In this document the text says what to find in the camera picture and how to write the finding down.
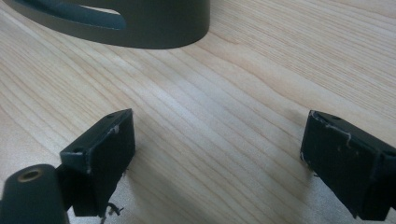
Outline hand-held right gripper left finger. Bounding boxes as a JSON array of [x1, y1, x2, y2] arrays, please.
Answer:
[[55, 108, 136, 218]]

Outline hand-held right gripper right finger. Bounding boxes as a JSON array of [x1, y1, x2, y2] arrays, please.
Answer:
[[300, 109, 396, 222]]

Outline dark grey round container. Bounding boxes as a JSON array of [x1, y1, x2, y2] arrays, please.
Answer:
[[2, 0, 211, 50]]

